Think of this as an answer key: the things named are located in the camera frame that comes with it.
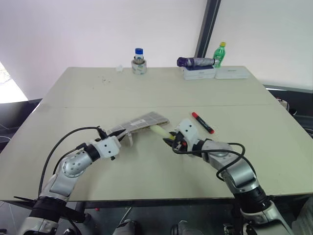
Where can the dark cluttered side shelf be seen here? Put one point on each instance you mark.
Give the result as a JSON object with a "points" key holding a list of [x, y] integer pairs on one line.
{"points": [[292, 105]]}

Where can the grey grid pouch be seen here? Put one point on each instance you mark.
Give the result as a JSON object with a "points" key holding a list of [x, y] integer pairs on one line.
{"points": [[140, 123]]}

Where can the dark rounded shape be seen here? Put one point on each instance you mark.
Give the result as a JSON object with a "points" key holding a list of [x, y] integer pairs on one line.
{"points": [[126, 227]]}

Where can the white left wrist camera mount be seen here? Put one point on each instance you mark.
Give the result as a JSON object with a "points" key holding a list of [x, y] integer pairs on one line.
{"points": [[107, 147]]}

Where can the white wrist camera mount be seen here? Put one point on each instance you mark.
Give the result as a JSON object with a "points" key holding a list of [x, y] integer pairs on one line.
{"points": [[107, 147], [187, 132]]}

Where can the green plastic bottle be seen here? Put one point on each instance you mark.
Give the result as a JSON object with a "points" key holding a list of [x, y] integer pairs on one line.
{"points": [[219, 54]]}

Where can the dark window frame post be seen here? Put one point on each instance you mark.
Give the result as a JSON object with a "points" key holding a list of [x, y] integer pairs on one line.
{"points": [[207, 28]]}

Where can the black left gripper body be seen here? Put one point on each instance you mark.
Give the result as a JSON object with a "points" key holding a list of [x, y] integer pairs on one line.
{"points": [[105, 134]]}

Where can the red marker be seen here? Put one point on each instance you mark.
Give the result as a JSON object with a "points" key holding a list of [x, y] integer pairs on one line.
{"points": [[203, 122]]}

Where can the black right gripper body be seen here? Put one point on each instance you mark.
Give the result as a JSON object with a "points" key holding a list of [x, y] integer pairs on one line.
{"points": [[180, 143]]}

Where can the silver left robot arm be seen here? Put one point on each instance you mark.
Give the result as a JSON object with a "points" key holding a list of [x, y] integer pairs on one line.
{"points": [[71, 166]]}

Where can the yellow highlighter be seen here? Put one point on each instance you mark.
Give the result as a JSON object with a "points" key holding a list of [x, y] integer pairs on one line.
{"points": [[160, 132]]}

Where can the purple grey folded umbrella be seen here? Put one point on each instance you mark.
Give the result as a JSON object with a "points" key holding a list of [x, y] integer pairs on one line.
{"points": [[195, 61]]}

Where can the white stacked flat box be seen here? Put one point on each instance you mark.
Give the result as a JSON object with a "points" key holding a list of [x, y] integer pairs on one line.
{"points": [[199, 73]]}

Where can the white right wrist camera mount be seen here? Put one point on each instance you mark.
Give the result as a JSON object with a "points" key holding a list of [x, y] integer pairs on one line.
{"points": [[187, 132]]}

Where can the blue capped clear bottle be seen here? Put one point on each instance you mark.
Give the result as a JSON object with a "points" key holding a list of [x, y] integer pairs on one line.
{"points": [[139, 55]]}

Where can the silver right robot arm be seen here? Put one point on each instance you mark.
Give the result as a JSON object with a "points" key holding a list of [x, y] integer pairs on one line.
{"points": [[234, 171]]}

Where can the black furniture beside table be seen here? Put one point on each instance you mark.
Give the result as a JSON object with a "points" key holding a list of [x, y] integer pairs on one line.
{"points": [[14, 117]]}

